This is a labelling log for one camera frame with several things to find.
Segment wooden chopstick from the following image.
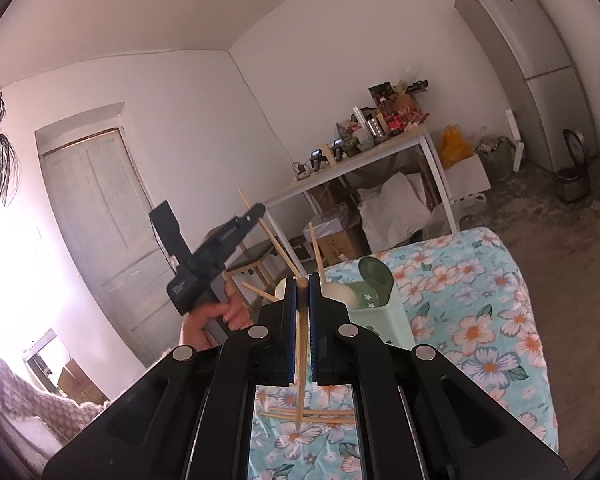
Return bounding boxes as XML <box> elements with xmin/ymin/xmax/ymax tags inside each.
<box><xmin>307</xmin><ymin>222</ymin><xmax>327</xmax><ymax>275</ymax></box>
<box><xmin>270</xmin><ymin>406</ymin><xmax>356</xmax><ymax>421</ymax></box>
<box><xmin>237</xmin><ymin>187</ymin><xmax>299</xmax><ymax>277</ymax></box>
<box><xmin>294</xmin><ymin>276</ymin><xmax>311</xmax><ymax>431</ymax></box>
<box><xmin>256</xmin><ymin>410</ymin><xmax>356</xmax><ymax>427</ymax></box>

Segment white desk with wooden top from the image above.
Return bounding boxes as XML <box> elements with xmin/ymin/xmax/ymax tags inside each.
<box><xmin>252</xmin><ymin>127</ymin><xmax>460</xmax><ymax>261</ymax></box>

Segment grey wooden door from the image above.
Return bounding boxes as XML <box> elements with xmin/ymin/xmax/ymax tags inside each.
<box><xmin>35</xmin><ymin>127</ymin><xmax>181</xmax><ymax>368</ymax></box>

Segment white open box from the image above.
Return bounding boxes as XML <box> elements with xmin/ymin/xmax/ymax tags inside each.
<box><xmin>442</xmin><ymin>152</ymin><xmax>492</xmax><ymax>207</ymax></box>

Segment flat white box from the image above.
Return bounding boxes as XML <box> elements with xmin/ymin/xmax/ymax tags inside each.
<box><xmin>307</xmin><ymin>212</ymin><xmax>353</xmax><ymax>238</ymax></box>

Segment white board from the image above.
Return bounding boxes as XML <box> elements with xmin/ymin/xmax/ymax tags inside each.
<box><xmin>505</xmin><ymin>109</ymin><xmax>526</xmax><ymax>173</ymax></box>

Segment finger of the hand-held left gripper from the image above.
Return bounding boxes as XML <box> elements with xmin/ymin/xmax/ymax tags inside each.
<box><xmin>235</xmin><ymin>203</ymin><xmax>267</xmax><ymax>234</ymax></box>

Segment green plastic utensil holder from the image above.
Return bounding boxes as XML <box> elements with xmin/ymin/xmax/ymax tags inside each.
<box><xmin>347</xmin><ymin>255</ymin><xmax>417</xmax><ymax>350</ymax></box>

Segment rice cooker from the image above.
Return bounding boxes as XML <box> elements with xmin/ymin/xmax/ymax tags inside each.
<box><xmin>554</xmin><ymin>129</ymin><xmax>594</xmax><ymax>204</ymax></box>

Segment person's left hand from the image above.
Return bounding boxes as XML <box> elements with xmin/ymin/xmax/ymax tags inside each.
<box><xmin>192</xmin><ymin>287</ymin><xmax>253</xmax><ymax>343</ymax></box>

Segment dark snack box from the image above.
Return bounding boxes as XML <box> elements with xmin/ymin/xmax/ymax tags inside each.
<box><xmin>368</xmin><ymin>81</ymin><xmax>397</xmax><ymax>105</ymax></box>

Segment cardboard box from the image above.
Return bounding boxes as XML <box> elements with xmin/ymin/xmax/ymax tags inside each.
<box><xmin>317</xmin><ymin>232</ymin><xmax>372</xmax><ymax>267</ymax></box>

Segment silver refrigerator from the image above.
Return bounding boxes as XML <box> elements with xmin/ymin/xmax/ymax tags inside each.
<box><xmin>454</xmin><ymin>0</ymin><xmax>598</xmax><ymax>176</ymax></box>

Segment white sacks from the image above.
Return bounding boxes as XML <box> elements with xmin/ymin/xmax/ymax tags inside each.
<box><xmin>356</xmin><ymin>172</ymin><xmax>433</xmax><ymax>256</ymax></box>

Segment white ceramic spoon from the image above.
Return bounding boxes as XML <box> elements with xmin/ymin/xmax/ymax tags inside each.
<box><xmin>325</xmin><ymin>282</ymin><xmax>362</xmax><ymax>307</ymax></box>

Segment green bag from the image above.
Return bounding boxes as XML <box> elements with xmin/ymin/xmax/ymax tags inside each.
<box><xmin>476</xmin><ymin>136</ymin><xmax>517</xmax><ymax>181</ymax></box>

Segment yellow plastic bag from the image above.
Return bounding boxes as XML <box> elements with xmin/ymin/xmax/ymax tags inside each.
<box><xmin>439</xmin><ymin>126</ymin><xmax>475</xmax><ymax>170</ymax></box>

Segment red-label drink bottle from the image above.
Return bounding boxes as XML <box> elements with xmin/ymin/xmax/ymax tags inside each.
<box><xmin>379</xmin><ymin>96</ymin><xmax>406</xmax><ymax>136</ymax></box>

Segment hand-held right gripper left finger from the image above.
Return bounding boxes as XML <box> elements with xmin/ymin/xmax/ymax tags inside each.
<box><xmin>41</xmin><ymin>276</ymin><xmax>298</xmax><ymax>480</ymax></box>

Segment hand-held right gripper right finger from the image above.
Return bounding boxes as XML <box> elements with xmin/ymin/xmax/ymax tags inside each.
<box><xmin>310</xmin><ymin>272</ymin><xmax>573</xmax><ymax>480</ymax></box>

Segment floral blue blanket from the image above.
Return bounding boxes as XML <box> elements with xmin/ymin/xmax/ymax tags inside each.
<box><xmin>245</xmin><ymin>226</ymin><xmax>561</xmax><ymax>480</ymax></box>

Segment wooden chair with black seat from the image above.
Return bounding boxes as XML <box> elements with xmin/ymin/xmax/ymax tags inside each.
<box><xmin>224</xmin><ymin>240</ymin><xmax>287</xmax><ymax>307</ymax></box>

